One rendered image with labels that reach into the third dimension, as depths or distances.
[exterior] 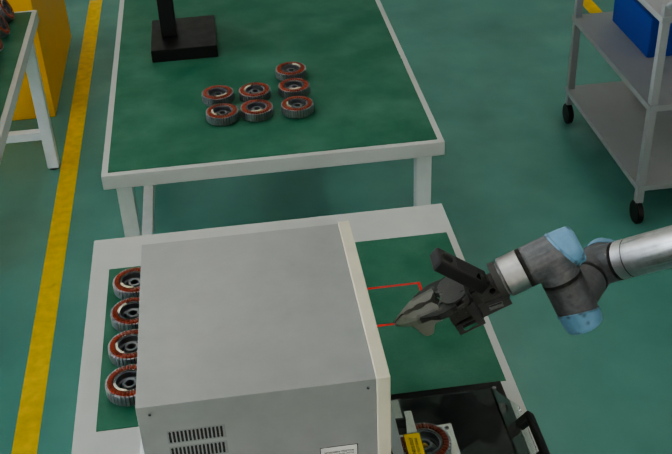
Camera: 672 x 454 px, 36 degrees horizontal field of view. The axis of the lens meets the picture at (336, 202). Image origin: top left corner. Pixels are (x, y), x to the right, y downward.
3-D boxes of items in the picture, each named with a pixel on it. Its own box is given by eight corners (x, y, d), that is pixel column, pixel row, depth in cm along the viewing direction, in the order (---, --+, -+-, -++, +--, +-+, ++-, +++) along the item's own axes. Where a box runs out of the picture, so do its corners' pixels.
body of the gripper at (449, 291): (457, 338, 188) (517, 309, 187) (439, 307, 184) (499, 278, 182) (448, 311, 195) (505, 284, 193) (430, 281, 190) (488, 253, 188)
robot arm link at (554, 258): (593, 270, 182) (573, 229, 180) (537, 296, 184) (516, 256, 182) (584, 256, 190) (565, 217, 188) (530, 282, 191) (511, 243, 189)
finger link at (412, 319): (408, 350, 189) (453, 329, 188) (395, 330, 186) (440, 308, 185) (405, 339, 192) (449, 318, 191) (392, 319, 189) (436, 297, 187)
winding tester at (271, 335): (352, 304, 204) (349, 219, 193) (391, 469, 168) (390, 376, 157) (155, 327, 201) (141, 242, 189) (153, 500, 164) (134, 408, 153)
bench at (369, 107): (361, 92, 525) (357, -50, 484) (440, 320, 371) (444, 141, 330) (145, 112, 515) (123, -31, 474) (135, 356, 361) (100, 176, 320)
